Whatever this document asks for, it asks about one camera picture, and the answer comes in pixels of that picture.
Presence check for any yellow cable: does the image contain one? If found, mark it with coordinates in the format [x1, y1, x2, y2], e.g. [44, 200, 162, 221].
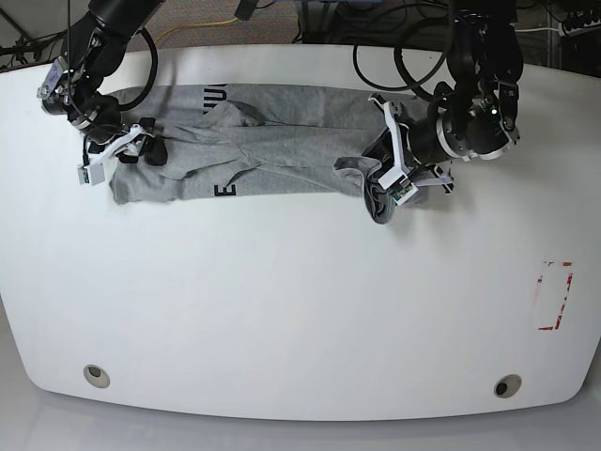
[157, 16, 240, 46]

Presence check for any grey T-shirt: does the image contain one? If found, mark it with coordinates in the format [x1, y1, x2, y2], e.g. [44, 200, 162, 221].
[110, 85, 395, 225]

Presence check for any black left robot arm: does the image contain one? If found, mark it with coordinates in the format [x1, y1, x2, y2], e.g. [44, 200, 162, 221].
[393, 1, 524, 170]

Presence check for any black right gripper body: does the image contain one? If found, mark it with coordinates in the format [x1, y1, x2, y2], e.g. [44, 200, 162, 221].
[82, 120, 129, 160]

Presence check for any table cable grommet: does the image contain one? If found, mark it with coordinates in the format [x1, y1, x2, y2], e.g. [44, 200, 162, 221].
[493, 374, 522, 399]
[84, 365, 110, 389]

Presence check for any white power strip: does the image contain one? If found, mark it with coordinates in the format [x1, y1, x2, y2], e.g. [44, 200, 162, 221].
[559, 6, 600, 38]

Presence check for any red tape rectangle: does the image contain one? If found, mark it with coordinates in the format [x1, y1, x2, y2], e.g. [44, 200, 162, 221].
[533, 261, 574, 331]

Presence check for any right table cable grommet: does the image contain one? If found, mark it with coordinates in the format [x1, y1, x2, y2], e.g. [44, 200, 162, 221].
[493, 374, 522, 399]

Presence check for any left table cable grommet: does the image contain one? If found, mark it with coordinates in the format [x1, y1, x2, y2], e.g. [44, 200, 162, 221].
[84, 365, 110, 389]

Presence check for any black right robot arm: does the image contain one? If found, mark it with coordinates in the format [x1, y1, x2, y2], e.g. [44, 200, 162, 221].
[37, 1, 167, 171]

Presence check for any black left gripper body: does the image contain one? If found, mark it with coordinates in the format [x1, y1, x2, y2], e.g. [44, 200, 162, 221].
[409, 101, 520, 165]

